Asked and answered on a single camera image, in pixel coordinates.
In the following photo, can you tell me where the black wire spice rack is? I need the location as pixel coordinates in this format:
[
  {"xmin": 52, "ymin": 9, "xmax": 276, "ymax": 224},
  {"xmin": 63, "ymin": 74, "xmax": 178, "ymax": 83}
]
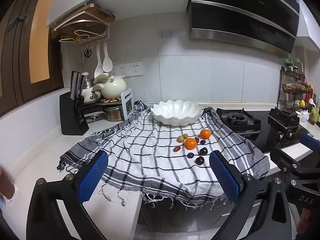
[{"xmin": 277, "ymin": 66, "xmax": 310, "ymax": 113}]

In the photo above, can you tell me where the group of seasoning bottles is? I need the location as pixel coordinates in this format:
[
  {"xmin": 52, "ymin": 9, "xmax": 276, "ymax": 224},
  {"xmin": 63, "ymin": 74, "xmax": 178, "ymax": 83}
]
[{"xmin": 282, "ymin": 58, "xmax": 320, "ymax": 127}]

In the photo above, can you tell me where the white shelf frame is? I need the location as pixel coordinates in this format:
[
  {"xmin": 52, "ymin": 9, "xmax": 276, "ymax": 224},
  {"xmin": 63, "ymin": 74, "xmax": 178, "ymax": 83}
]
[{"xmin": 121, "ymin": 88, "xmax": 135, "ymax": 121}]

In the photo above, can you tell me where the small white pot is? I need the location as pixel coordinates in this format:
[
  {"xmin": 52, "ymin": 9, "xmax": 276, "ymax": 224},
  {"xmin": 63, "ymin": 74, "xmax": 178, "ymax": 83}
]
[{"xmin": 82, "ymin": 82, "xmax": 105, "ymax": 103}]

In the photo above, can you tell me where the steel pot with lid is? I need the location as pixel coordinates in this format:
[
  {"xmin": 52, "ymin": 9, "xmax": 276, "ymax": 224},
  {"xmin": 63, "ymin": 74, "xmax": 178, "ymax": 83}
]
[{"xmin": 81, "ymin": 72, "xmax": 95, "ymax": 90}]

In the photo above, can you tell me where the set of steel knives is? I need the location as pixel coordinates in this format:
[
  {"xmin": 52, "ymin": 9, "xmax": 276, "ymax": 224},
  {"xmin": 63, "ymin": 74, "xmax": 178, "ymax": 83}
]
[{"xmin": 70, "ymin": 71, "xmax": 85, "ymax": 100}]

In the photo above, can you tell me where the wooden cutting board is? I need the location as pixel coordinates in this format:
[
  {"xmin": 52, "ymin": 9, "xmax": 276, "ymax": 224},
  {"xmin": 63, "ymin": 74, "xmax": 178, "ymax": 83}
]
[{"xmin": 84, "ymin": 4, "xmax": 116, "ymax": 23}]

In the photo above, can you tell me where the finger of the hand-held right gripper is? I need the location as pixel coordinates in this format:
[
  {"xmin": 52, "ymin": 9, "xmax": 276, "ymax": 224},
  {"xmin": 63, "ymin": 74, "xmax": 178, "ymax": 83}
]
[
  {"xmin": 269, "ymin": 146, "xmax": 301, "ymax": 178},
  {"xmin": 299, "ymin": 133, "xmax": 320, "ymax": 155}
]

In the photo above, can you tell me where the black knife block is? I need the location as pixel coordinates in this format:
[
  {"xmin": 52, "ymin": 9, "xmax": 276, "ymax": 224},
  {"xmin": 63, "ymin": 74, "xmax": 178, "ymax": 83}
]
[{"xmin": 59, "ymin": 92, "xmax": 90, "ymax": 135}]

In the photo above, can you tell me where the white ladle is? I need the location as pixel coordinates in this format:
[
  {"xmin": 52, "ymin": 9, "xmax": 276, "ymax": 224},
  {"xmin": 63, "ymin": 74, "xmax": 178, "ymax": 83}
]
[{"xmin": 94, "ymin": 42, "xmax": 104, "ymax": 78}]

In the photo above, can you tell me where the black range hood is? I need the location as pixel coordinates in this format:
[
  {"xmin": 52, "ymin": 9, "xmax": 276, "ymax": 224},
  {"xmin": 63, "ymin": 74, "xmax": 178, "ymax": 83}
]
[{"xmin": 187, "ymin": 0, "xmax": 300, "ymax": 54}]

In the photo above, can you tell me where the brown window frame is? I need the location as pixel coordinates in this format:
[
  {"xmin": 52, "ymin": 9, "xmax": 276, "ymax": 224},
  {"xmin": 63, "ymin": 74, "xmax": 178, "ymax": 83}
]
[{"xmin": 0, "ymin": 0, "xmax": 64, "ymax": 115}]

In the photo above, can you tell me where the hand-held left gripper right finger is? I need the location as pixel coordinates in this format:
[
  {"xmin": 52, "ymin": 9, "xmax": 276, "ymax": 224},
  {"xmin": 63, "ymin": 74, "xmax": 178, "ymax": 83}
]
[{"xmin": 209, "ymin": 151, "xmax": 293, "ymax": 240}]

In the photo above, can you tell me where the green bottle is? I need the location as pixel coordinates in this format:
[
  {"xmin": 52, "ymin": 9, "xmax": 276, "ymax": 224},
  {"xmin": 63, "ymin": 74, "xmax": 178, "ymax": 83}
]
[{"xmin": 310, "ymin": 106, "xmax": 320, "ymax": 123}]

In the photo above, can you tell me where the black gas stove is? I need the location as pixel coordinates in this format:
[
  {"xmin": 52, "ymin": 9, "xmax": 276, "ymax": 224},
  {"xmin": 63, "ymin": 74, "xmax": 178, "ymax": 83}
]
[{"xmin": 216, "ymin": 107, "xmax": 312, "ymax": 153}]

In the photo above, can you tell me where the steel stock pot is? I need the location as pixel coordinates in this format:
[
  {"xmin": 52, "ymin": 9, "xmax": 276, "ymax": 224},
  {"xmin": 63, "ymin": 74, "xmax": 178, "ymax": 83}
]
[{"xmin": 104, "ymin": 106, "xmax": 125, "ymax": 122}]

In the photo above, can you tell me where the steel pan with lid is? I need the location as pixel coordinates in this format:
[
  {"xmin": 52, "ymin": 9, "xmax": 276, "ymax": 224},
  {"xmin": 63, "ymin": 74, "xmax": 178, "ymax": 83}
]
[{"xmin": 84, "ymin": 110, "xmax": 107, "ymax": 120}]

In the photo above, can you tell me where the black white checked cloth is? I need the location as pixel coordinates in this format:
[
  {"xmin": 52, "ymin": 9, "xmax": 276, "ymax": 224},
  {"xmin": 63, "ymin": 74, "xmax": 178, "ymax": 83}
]
[{"xmin": 57, "ymin": 100, "xmax": 270, "ymax": 209}]

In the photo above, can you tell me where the white wire wall rack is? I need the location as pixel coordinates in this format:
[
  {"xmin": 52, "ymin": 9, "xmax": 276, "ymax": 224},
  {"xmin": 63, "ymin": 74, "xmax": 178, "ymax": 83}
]
[{"xmin": 51, "ymin": 4, "xmax": 112, "ymax": 47}]

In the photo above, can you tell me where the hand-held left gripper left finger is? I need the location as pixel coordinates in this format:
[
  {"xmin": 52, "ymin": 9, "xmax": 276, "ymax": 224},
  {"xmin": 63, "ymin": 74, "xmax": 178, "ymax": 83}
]
[{"xmin": 26, "ymin": 150, "xmax": 109, "ymax": 240}]

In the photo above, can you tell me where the white scalloped bowl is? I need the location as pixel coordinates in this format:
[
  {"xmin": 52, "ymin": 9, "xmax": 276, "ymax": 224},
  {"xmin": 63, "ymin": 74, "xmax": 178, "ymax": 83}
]
[{"xmin": 150, "ymin": 99, "xmax": 203, "ymax": 126}]

